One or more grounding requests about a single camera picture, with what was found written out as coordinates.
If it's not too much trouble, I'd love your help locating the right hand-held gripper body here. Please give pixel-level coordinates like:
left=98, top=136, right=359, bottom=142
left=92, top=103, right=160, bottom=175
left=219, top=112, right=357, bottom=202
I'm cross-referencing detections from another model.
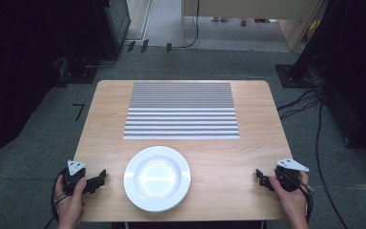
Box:
left=274, top=157, right=311, bottom=193

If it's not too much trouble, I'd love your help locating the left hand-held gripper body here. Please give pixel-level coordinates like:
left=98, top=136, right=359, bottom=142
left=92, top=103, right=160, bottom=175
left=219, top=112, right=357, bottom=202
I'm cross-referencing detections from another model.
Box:
left=62, top=159, right=89, bottom=196

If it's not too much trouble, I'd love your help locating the person's right hand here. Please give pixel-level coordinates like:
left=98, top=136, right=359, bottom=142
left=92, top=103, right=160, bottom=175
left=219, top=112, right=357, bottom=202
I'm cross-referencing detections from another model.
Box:
left=268, top=171, right=311, bottom=221

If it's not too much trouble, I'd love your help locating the person's left hand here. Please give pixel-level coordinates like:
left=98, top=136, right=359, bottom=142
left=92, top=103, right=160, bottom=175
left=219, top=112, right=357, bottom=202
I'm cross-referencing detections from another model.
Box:
left=53, top=176, right=89, bottom=224

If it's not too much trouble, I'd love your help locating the white plate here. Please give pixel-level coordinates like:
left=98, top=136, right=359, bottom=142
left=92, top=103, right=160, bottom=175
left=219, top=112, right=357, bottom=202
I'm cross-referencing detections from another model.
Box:
left=123, top=145, right=192, bottom=214

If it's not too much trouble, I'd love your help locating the black stand base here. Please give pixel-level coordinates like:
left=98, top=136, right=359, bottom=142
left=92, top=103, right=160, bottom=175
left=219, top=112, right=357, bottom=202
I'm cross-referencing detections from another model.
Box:
left=274, top=64, right=317, bottom=90
left=56, top=56, right=99, bottom=88

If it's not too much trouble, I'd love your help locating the grey striped placemat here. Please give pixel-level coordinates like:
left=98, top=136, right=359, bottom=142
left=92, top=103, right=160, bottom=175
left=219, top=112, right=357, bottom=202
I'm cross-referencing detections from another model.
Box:
left=122, top=81, right=241, bottom=141

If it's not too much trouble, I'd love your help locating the dark cabinet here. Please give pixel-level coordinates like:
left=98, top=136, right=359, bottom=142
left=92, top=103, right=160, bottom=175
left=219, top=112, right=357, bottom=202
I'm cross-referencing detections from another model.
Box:
left=98, top=0, right=132, bottom=59

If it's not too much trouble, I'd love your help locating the light wooden desk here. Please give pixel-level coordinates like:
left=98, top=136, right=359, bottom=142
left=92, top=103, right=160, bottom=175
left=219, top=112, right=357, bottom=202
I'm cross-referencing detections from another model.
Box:
left=180, top=0, right=329, bottom=52

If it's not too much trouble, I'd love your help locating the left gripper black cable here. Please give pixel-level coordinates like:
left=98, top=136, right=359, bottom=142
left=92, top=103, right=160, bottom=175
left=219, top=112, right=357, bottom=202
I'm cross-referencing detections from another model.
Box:
left=43, top=167, right=69, bottom=229

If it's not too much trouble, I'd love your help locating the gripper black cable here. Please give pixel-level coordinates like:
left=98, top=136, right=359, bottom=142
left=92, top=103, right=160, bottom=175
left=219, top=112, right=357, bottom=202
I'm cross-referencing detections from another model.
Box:
left=43, top=167, right=69, bottom=229
left=285, top=173, right=315, bottom=224

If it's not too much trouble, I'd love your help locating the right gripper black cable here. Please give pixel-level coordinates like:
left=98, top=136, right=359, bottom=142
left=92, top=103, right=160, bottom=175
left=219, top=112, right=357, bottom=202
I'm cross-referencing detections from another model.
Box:
left=285, top=173, right=315, bottom=224

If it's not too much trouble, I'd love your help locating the long black floor cable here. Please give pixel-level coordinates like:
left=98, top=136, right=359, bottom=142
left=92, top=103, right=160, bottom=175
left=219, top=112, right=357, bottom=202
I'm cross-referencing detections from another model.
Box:
left=314, top=80, right=351, bottom=229

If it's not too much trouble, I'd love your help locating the black floor cable bundle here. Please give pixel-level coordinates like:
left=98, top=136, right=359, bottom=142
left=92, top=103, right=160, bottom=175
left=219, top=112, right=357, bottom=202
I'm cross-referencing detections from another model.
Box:
left=276, top=85, right=324, bottom=120

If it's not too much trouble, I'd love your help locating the yellow coiled cable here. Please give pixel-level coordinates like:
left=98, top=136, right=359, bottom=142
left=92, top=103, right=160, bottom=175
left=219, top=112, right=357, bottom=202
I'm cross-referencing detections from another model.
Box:
left=304, top=19, right=322, bottom=44

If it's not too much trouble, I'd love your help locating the thin black hanging cable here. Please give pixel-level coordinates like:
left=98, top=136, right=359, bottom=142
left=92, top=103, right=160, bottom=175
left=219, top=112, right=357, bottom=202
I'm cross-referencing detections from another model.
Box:
left=180, top=0, right=202, bottom=50

